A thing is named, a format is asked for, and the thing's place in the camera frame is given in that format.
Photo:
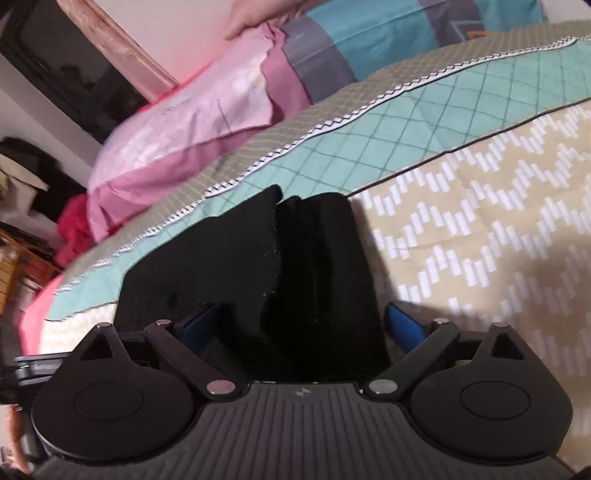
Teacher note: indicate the red cloth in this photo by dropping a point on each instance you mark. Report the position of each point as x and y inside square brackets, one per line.
[74, 230]

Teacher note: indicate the beige hanging clothes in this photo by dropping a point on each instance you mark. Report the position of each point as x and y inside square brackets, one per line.
[18, 184]

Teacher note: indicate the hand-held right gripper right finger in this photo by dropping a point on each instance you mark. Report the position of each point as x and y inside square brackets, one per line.
[406, 328]

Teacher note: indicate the teal grey striped pillow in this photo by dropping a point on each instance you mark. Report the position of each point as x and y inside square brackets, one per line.
[369, 37]

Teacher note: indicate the black pants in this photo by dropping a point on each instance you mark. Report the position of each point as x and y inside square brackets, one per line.
[314, 258]

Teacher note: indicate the wooden shelf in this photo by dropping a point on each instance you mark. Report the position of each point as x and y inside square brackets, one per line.
[23, 267]

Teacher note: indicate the zigzag patterned quilt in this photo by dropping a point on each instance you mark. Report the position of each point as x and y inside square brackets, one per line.
[461, 207]

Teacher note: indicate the black hanging clothes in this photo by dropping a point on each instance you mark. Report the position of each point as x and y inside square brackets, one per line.
[55, 180]

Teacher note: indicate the dark window pane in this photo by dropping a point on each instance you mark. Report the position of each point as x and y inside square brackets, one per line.
[69, 60]

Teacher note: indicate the person's left forearm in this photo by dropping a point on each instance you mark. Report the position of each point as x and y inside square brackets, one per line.
[11, 443]

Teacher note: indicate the pink floral pillow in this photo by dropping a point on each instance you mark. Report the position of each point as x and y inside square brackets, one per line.
[184, 129]

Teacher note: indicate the pink bed sheet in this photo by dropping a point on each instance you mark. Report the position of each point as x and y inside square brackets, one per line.
[37, 314]

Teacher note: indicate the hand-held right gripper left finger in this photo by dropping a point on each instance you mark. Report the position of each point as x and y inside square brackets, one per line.
[201, 328]

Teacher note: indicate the wooden window frame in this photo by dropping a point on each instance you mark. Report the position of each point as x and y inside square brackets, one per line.
[120, 46]

